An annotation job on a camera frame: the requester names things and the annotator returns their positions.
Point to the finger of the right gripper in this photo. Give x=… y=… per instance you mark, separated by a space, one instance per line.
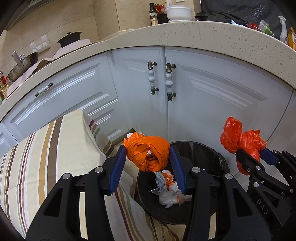
x=283 y=161
x=250 y=164

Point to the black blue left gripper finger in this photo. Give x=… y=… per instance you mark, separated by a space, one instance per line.
x=58 y=216

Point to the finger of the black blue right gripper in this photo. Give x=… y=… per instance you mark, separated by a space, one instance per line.
x=237 y=218

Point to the orange bag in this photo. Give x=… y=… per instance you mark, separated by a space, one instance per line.
x=233 y=139
x=147 y=153

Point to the clear plastic bag wad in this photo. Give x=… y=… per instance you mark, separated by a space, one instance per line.
x=168 y=198

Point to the clear orange printed wrapper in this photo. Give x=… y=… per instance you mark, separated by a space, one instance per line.
x=169 y=178

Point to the blue white snack wrapper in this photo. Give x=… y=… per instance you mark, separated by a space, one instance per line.
x=160 y=181

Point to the black trash bin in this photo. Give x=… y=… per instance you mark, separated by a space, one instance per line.
x=185 y=155

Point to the striped tablecloth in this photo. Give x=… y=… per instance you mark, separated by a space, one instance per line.
x=70 y=144

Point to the white spray bottle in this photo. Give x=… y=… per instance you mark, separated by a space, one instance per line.
x=283 y=35

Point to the red black tool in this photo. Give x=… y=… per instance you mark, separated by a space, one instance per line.
x=254 y=26

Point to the dark hanging cloth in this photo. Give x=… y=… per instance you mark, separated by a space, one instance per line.
x=249 y=12

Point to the steel wok pan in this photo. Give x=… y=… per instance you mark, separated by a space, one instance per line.
x=22 y=65

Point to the beige stove cover cloth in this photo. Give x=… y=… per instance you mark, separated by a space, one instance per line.
x=42 y=63

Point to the black clay pot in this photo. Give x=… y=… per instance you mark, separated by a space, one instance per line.
x=69 y=39

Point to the stacked white bowls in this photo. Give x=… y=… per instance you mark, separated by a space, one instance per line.
x=178 y=13

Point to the dark sauce bottle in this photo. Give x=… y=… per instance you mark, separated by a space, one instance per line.
x=153 y=14

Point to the cabinet door handle right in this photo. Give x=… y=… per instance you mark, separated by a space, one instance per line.
x=169 y=81

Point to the cabinet door handle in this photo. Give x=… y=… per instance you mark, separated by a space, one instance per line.
x=169 y=81
x=151 y=77

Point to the drawer handle center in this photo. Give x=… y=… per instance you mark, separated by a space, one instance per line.
x=44 y=89

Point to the cabinet door handle left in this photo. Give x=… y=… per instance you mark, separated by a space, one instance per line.
x=151 y=77

